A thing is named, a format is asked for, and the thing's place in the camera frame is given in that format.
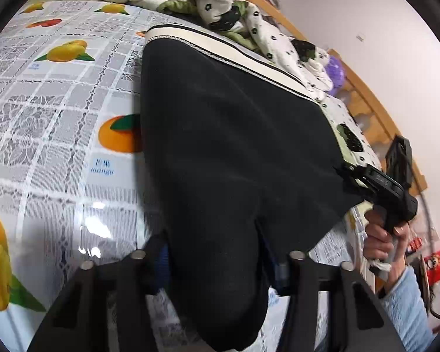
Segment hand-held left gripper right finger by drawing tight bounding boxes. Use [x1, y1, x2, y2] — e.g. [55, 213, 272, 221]
[261, 241, 406, 352]

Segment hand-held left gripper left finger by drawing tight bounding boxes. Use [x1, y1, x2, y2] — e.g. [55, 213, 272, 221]
[27, 232, 169, 352]

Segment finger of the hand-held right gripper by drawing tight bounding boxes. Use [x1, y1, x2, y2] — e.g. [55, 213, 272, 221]
[334, 163, 371, 180]
[343, 180, 375, 200]

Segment black pants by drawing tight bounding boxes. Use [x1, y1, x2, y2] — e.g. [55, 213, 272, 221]
[138, 26, 371, 352]

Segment person's right forearm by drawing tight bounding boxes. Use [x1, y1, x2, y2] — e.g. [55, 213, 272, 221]
[378, 266, 436, 352]

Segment person's right hand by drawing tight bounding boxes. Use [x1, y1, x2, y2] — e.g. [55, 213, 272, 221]
[363, 205, 411, 291]

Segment white floral pillow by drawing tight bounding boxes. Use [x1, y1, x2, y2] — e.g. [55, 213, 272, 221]
[321, 95, 384, 171]

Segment purple plush toy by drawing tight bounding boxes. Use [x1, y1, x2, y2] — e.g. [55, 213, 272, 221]
[324, 57, 347, 90]

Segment fruit printed plastic tablecloth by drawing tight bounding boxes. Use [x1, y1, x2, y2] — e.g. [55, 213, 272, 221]
[0, 0, 369, 352]

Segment white floral quilt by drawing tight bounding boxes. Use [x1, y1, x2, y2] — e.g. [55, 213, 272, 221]
[55, 0, 334, 102]

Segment wooden bed frame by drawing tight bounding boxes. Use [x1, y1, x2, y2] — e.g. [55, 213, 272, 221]
[224, 0, 430, 195]

